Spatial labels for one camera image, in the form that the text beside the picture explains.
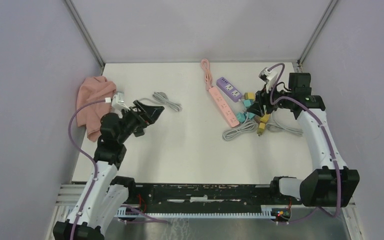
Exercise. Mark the pink cloth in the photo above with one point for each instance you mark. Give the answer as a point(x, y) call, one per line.
point(92, 94)

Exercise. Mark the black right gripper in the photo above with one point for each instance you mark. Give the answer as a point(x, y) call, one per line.
point(263, 98)

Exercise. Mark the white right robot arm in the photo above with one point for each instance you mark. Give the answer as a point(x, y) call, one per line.
point(331, 183)

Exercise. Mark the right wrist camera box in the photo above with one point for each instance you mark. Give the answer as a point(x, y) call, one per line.
point(269, 77)

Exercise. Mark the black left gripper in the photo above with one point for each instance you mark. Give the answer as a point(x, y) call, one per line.
point(151, 113)

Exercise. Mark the white slotted cable duct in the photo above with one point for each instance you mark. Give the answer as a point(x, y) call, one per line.
point(222, 212)

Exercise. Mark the purple power strip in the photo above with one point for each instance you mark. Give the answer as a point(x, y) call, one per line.
point(229, 89)

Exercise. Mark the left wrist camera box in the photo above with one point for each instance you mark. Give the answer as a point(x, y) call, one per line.
point(117, 101)

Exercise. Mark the pink power strip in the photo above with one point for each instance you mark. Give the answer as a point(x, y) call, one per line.
point(224, 108)

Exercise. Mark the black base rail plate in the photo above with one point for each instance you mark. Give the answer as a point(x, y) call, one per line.
point(181, 198)

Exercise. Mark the yellow usb charger plug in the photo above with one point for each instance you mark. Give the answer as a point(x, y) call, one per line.
point(249, 96)

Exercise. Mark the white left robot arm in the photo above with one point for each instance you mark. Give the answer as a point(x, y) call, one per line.
point(105, 191)

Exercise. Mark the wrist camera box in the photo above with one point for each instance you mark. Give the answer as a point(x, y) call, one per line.
point(117, 101)
point(269, 77)

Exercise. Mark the teal usb charger plug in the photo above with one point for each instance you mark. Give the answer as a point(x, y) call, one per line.
point(247, 103)

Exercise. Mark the teal charger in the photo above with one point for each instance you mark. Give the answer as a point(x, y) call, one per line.
point(241, 117)

